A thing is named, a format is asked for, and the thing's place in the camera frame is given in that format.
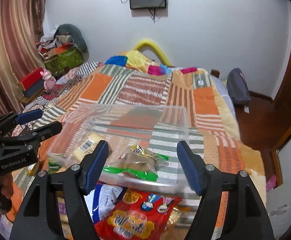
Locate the clear plastic storage bin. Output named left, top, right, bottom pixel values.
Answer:
left=47, top=103, right=189, bottom=194

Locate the red shoe box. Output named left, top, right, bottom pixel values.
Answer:
left=17, top=67, right=43, bottom=91

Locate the yellow barcode snack pack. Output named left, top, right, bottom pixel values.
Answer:
left=72, top=132, right=105, bottom=162

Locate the pink plush toy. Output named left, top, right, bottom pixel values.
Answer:
left=40, top=69, right=56, bottom=92

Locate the blue white snack bag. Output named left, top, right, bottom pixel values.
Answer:
left=91, top=183, right=126, bottom=224

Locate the green patterned box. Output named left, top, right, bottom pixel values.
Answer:
left=44, top=47, right=83, bottom=76

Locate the striped pink curtain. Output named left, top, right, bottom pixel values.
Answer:
left=0, top=0, right=46, bottom=116

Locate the green trimmed clear snack pack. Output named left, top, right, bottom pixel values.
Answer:
left=103, top=145, right=169, bottom=182

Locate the red cartoon chip bag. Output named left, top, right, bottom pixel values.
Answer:
left=95, top=189, right=182, bottom=239

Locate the patchwork striped bed quilt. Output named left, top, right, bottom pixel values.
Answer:
left=13, top=62, right=266, bottom=239

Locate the colourful patch pillow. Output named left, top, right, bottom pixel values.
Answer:
left=104, top=49, right=199, bottom=76

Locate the dark grey backpack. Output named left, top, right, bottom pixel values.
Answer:
left=226, top=68, right=251, bottom=106

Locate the yellow foam tube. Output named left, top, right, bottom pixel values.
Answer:
left=134, top=39, right=171, bottom=66

